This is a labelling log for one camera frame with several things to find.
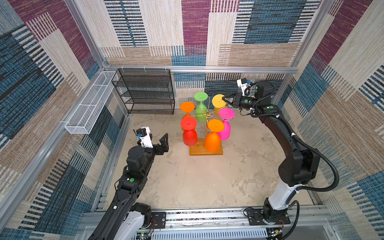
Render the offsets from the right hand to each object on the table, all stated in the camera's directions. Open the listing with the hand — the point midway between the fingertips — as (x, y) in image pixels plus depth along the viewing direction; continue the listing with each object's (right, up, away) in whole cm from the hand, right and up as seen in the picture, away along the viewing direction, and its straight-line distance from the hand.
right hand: (222, 100), depth 77 cm
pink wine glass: (+1, -7, -4) cm, 8 cm away
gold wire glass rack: (-7, -7, -1) cm, 10 cm away
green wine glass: (-11, -5, +3) cm, 12 cm away
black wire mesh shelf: (-49, +12, +34) cm, 61 cm away
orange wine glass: (-5, -20, -4) cm, 21 cm away
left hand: (-30, -16, -5) cm, 35 cm away
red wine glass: (-17, -12, -7) cm, 22 cm away
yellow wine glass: (-2, -2, +1) cm, 3 cm away
